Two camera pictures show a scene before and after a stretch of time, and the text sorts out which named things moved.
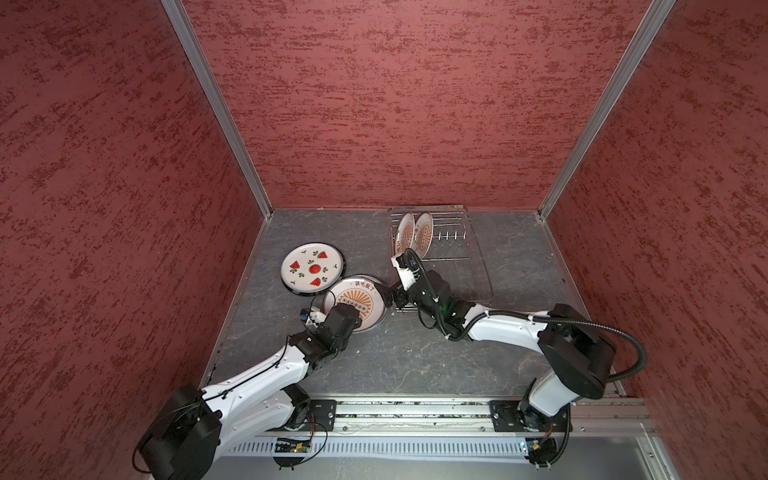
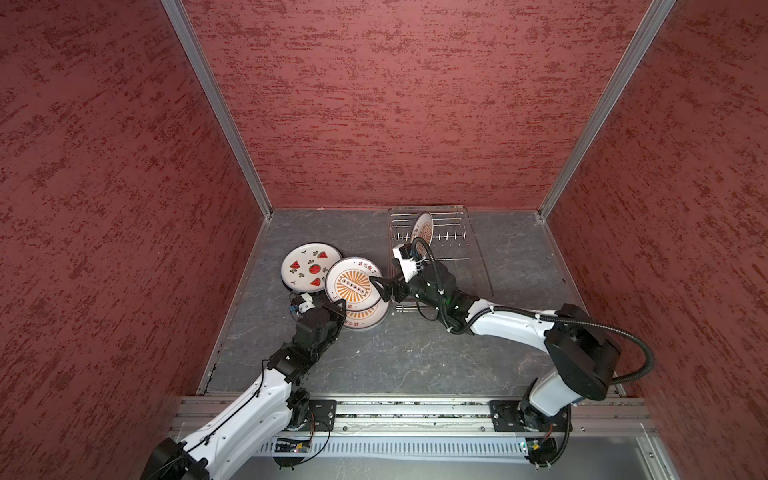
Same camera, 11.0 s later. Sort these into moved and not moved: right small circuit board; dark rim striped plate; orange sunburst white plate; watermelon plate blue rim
Moved: orange sunburst white plate
Not moved: dark rim striped plate; watermelon plate blue rim; right small circuit board
